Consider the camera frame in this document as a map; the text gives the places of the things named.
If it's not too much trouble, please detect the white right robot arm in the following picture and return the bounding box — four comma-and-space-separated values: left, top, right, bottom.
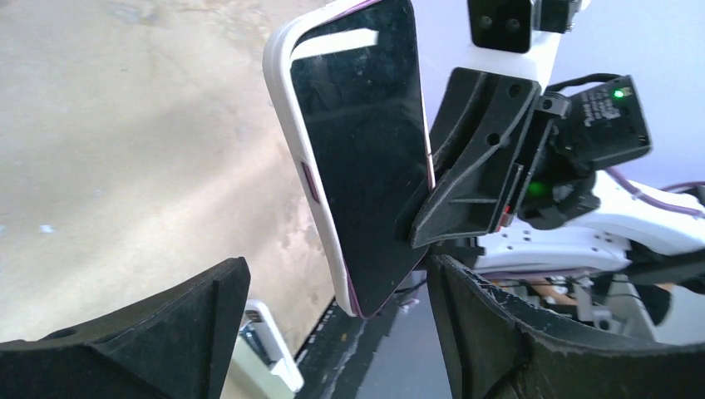
409, 67, 704, 291

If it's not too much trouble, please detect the white stapler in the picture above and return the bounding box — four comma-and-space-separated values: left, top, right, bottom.
229, 299, 304, 398

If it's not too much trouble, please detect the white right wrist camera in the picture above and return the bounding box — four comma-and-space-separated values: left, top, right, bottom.
466, 0, 591, 90

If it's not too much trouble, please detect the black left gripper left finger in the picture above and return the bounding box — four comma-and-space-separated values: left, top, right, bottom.
1, 258, 250, 398

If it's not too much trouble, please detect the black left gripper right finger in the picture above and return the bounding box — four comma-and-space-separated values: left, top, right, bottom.
426, 255, 704, 398

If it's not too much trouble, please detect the white phone case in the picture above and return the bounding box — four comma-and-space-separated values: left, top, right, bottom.
262, 1, 377, 318

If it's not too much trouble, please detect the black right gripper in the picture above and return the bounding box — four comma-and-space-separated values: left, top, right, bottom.
394, 67, 651, 248

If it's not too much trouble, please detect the purple smartphone black screen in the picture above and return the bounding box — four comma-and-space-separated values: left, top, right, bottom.
290, 1, 428, 318

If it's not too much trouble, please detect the black aluminium mounting rail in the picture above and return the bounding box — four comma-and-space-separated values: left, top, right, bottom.
296, 288, 451, 398

